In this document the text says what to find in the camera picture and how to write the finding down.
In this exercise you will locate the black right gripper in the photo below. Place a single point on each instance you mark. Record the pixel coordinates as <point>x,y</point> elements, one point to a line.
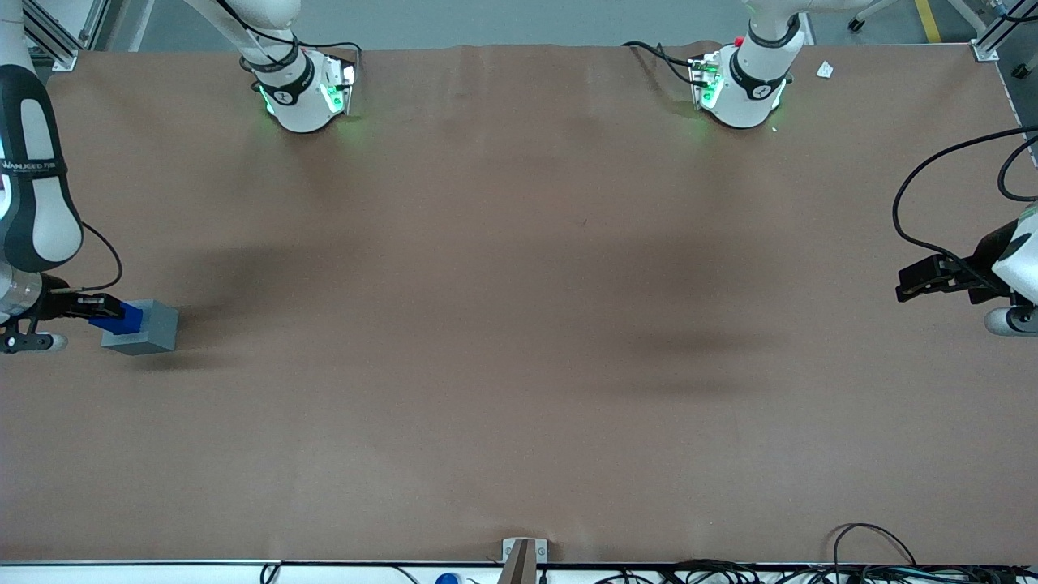
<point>55,304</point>

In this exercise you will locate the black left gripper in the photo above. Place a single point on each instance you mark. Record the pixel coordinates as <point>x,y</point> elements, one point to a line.
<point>975,271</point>

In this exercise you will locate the blue plastic part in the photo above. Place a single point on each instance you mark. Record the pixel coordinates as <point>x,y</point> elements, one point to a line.
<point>123,326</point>

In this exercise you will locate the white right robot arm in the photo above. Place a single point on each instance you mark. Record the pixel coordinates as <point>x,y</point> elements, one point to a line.
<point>296,105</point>

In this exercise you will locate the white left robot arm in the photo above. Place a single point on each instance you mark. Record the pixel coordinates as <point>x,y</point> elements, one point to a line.
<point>750,97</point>

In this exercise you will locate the gray square base block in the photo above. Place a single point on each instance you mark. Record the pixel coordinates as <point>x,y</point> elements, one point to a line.
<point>156,331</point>

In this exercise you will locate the white paper scrap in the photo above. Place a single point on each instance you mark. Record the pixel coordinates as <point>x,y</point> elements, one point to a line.
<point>825,70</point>

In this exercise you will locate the white caster leg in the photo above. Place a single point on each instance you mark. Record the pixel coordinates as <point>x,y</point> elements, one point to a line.
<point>855,23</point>

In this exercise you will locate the paper table cover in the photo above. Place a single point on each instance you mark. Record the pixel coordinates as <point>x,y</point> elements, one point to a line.
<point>519,324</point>

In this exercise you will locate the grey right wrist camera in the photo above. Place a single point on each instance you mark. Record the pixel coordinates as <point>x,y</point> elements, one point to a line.
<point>45,342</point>

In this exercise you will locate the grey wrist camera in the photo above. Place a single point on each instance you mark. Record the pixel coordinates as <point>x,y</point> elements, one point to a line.
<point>45,342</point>
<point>1005,322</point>

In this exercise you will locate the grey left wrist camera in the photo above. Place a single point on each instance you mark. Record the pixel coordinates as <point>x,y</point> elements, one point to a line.
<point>1005,322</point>

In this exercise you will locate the aluminium frame profile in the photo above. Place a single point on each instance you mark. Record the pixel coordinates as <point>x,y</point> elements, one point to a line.
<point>985,50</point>
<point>61,49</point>

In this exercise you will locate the white table edge rail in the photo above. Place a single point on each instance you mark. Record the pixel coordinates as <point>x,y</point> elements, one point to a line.
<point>162,574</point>

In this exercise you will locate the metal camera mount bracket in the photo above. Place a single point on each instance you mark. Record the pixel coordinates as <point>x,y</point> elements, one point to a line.
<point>523,556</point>

